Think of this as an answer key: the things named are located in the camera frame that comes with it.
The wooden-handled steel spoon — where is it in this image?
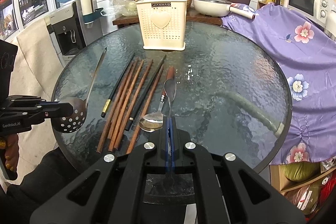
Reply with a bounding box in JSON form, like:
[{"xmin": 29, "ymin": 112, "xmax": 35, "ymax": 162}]
[{"xmin": 139, "ymin": 67, "xmax": 175, "ymax": 132}]

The small steel spoon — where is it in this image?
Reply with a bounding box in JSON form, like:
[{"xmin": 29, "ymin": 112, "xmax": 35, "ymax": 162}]
[{"xmin": 163, "ymin": 78, "xmax": 178, "ymax": 188}]

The brown wooden chopstick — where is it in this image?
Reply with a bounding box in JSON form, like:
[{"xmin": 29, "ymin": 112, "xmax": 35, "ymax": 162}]
[
  {"xmin": 126, "ymin": 65, "xmax": 164, "ymax": 154},
  {"xmin": 108, "ymin": 58, "xmax": 144, "ymax": 140},
  {"xmin": 96, "ymin": 57, "xmax": 138, "ymax": 153},
  {"xmin": 108, "ymin": 59, "xmax": 153, "ymax": 152}
]

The steel slotted skimmer ladle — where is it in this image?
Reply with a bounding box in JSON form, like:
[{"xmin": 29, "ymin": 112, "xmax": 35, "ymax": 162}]
[{"xmin": 51, "ymin": 47, "xmax": 107, "ymax": 134}]

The black chopstick gold tip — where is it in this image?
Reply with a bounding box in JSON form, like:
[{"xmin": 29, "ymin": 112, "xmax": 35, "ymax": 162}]
[{"xmin": 101, "ymin": 52, "xmax": 135, "ymax": 118}]

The person's left hand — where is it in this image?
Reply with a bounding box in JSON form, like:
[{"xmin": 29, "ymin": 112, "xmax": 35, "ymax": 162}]
[{"xmin": 1, "ymin": 134, "xmax": 19, "ymax": 181}]

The round glass table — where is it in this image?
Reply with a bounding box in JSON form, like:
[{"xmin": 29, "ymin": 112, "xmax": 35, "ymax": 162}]
[{"xmin": 52, "ymin": 22, "xmax": 291, "ymax": 172}]

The water dispenser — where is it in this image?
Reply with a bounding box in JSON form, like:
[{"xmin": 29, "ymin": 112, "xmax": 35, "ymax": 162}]
[{"xmin": 45, "ymin": 0, "xmax": 102, "ymax": 66}]

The cream perforated utensil holder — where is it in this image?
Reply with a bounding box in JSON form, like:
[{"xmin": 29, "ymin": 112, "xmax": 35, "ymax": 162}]
[{"xmin": 136, "ymin": 0, "xmax": 187, "ymax": 51}]

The wooden sink counter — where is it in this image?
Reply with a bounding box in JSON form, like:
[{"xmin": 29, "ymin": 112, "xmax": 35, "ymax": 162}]
[{"xmin": 112, "ymin": 9, "xmax": 223, "ymax": 29}]

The clear plastic bag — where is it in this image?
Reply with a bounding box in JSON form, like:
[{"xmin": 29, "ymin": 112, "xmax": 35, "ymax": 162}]
[{"xmin": 102, "ymin": 0, "xmax": 138, "ymax": 16}]

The paper cup stack holder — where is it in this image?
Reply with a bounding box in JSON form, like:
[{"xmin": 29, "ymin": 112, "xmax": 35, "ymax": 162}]
[{"xmin": 80, "ymin": 0, "xmax": 105, "ymax": 28}]

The white cooking pot with lid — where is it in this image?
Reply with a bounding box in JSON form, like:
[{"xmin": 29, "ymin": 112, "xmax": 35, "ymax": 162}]
[{"xmin": 192, "ymin": 0, "xmax": 256, "ymax": 21}]

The purple floral cloth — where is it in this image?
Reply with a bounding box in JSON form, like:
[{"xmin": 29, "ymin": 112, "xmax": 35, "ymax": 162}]
[{"xmin": 222, "ymin": 3, "xmax": 335, "ymax": 165}]

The white microwave oven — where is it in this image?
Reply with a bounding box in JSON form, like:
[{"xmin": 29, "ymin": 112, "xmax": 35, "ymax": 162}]
[{"xmin": 288, "ymin": 0, "xmax": 335, "ymax": 28}]

